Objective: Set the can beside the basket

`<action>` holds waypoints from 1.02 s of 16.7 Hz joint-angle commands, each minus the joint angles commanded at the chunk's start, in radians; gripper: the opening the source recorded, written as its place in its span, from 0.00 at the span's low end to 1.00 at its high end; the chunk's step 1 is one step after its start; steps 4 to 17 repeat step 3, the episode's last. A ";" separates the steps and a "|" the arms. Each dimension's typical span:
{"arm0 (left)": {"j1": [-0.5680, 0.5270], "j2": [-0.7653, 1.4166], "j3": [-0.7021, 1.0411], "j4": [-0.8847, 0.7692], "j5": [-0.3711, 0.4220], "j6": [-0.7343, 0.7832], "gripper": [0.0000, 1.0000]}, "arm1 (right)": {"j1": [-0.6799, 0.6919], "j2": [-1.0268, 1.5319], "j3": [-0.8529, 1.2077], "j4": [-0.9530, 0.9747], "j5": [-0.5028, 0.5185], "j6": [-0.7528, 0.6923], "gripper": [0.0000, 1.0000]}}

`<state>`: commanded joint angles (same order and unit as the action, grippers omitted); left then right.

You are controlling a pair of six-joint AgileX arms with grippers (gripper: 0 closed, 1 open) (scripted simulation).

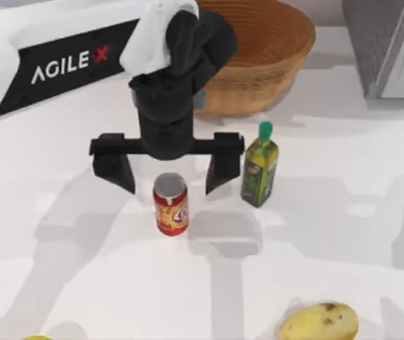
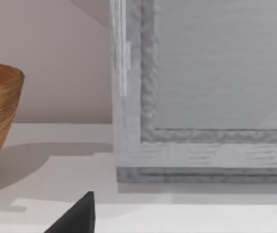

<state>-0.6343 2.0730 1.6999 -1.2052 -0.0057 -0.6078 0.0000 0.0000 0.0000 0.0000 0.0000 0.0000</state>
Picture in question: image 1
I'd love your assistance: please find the green bottle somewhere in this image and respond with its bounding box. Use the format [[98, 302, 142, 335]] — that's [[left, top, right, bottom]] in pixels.
[[240, 120, 280, 209]]

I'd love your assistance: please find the grey cabinet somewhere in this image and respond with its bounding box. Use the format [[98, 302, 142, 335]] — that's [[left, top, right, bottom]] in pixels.
[[341, 0, 404, 103]]

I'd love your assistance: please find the yellow potato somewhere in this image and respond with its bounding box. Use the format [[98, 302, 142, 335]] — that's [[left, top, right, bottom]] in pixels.
[[278, 300, 360, 340]]

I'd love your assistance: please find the brown woven basket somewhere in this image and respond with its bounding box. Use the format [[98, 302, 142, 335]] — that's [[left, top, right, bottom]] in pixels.
[[191, 0, 317, 118]]

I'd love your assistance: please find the red and yellow can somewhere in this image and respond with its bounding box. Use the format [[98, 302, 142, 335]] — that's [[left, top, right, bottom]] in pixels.
[[152, 172, 190, 237]]

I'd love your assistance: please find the pale grey rounded box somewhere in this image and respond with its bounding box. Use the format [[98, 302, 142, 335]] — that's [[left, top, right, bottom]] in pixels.
[[192, 90, 208, 111]]

